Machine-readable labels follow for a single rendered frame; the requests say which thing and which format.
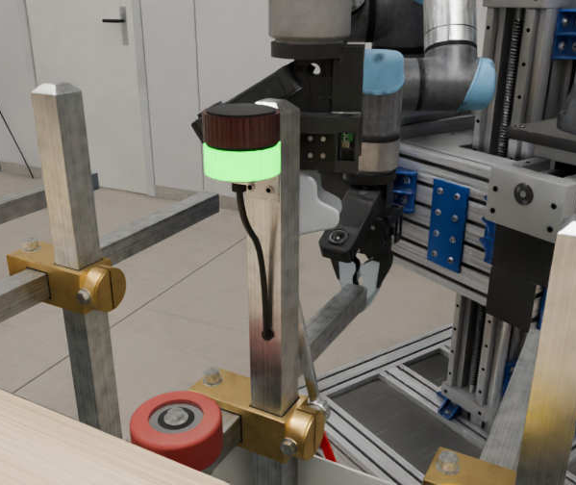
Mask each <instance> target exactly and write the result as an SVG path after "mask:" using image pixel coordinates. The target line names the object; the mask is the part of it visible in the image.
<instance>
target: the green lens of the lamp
mask: <svg viewBox="0 0 576 485"><path fill-rule="evenodd" d="M203 146H204V166H205V174H206V175H207V176H209V177H212V178H214V179H218V180H224V181H236V182H245V181H257V180H263V179H267V178H271V177H274V176H276V175H278V174H279V173H280V172H281V143H280V142H278V144H277V145H276V146H274V147H272V148H269V149H265V150H260V151H251V152H229V151H220V150H215V149H211V148H209V147H208V146H207V145H206V144H205V143H203Z"/></svg>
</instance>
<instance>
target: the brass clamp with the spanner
mask: <svg viewBox="0 0 576 485"><path fill-rule="evenodd" d="M215 368H216V367H215ZM217 369H219V371H220V376H221V377H222V379H223V381H222V383H221V384H220V385H218V386H215V387H208V386H205V385H204V384H203V378H204V376H203V377H202V378H200V379H199V380H198V381H197V382H196V383H195V384H193V385H192V386H191V387H190V388H189V389H188V391H190V392H196V393H199V394H202V395H205V396H208V397H210V398H211V399H213V400H214V401H215V402H216V403H217V404H218V406H219V407H220V409H221V410H223V411H226V412H229V413H232V414H235V415H238V416H240V437H241V441H240V442H239V443H238V444H237V447H241V448H244V449H246V450H249V451H252V452H254V453H257V454H260V455H261V456H264V457H267V458H269V459H272V460H275V461H277V462H280V463H282V464H285V463H286V462H287V461H288V459H289V458H290V457H291V456H293V457H295V458H298V459H301V460H304V461H309V460H310V459H312V458H313V456H314V455H315V454H316V452H317V450H318V448H319V446H320V444H321V441H322V438H323V434H324V428H325V417H324V415H323V412H322V411H320V410H317V409H314V408H312V407H309V406H308V397H307V396H304V395H300V394H298V398H297V399H296V400H295V401H294V402H293V403H292V405H291V406H290V407H289V408H288V409H287V411H286V412H285V414H284V415H283V416H279V415H276V414H273V413H270V412H267V411H264V410H262V409H259V408H256V407H253V406H251V387H250V378H249V377H246V376H243V375H240V374H237V373H234V372H230V371H227V370H223V369H220V368H217Z"/></svg>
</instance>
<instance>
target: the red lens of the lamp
mask: <svg viewBox="0 0 576 485"><path fill-rule="evenodd" d="M206 110H207V109H205V110H203V111H202V127H203V142H204V143H205V144H208V145H211V146H215V147H222V148H257V147H264V146H269V145H272V144H275V143H277V142H279V141H280V140H281V111H280V110H279V109H277V108H276V113H274V114H272V115H265V116H257V117H221V116H214V115H208V114H207V113H206Z"/></svg>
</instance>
